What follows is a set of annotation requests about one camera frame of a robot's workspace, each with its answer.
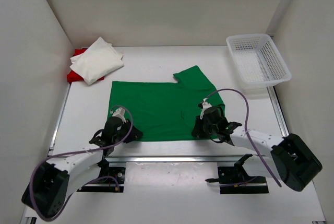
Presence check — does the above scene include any white plastic basket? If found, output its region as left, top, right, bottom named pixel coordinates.
left=226, top=33, right=292, bottom=94

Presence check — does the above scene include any white t shirt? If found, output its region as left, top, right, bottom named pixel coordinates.
left=70, top=37, right=124, bottom=85

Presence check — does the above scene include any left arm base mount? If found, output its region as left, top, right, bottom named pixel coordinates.
left=77, top=162, right=126, bottom=193

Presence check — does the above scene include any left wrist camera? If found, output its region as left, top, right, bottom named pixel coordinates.
left=110, top=107, right=126, bottom=122

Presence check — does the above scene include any aluminium table rail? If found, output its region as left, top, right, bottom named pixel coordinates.
left=104, top=155, right=269, bottom=163

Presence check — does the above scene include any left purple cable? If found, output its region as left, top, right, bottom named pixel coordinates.
left=29, top=104, right=134, bottom=221

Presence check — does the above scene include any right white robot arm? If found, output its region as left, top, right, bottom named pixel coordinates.
left=192, top=102, right=323, bottom=192

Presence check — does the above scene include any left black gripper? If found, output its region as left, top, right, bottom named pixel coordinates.
left=112, top=118, right=142, bottom=144

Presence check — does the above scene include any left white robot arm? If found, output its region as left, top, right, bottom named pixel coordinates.
left=21, top=116, right=143, bottom=220

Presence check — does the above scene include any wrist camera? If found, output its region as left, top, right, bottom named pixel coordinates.
left=198, top=101, right=212, bottom=120
left=110, top=107, right=126, bottom=122

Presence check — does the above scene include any purple cable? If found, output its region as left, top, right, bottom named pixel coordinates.
left=29, top=104, right=134, bottom=221
left=198, top=88, right=282, bottom=187

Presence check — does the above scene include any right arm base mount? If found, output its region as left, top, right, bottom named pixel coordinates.
left=205, top=154, right=269, bottom=194

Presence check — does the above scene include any green t shirt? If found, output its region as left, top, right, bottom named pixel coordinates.
left=109, top=66, right=225, bottom=142

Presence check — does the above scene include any red t shirt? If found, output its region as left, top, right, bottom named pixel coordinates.
left=66, top=48, right=105, bottom=84

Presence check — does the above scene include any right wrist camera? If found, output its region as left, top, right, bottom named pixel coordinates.
left=198, top=101, right=212, bottom=120

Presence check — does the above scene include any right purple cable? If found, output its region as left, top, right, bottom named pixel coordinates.
left=198, top=88, right=282, bottom=187

